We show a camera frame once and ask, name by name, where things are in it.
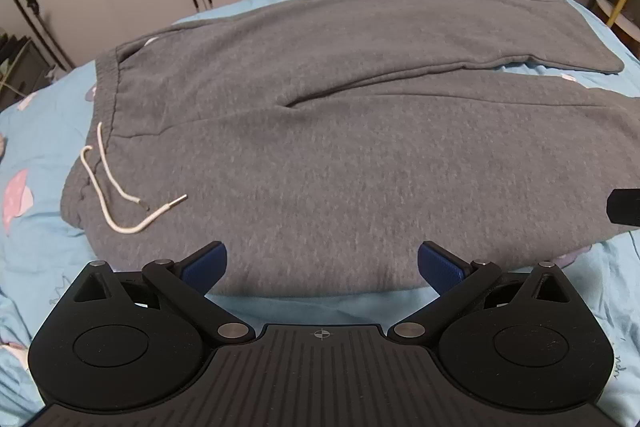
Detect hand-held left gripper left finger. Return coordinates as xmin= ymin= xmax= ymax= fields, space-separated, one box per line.
xmin=65 ymin=240 xmax=256 ymax=342

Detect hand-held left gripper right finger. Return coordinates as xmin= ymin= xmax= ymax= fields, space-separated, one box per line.
xmin=392 ymin=240 xmax=572 ymax=342

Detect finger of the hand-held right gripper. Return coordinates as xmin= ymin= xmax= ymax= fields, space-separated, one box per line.
xmin=606 ymin=188 xmax=640 ymax=228

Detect grey pants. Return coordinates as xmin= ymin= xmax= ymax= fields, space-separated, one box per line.
xmin=60 ymin=0 xmax=640 ymax=299

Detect blue mushroom print bed sheet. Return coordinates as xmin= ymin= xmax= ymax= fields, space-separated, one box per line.
xmin=0 ymin=0 xmax=640 ymax=427

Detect black file rack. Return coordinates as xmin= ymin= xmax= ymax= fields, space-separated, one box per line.
xmin=0 ymin=29 xmax=57 ymax=100

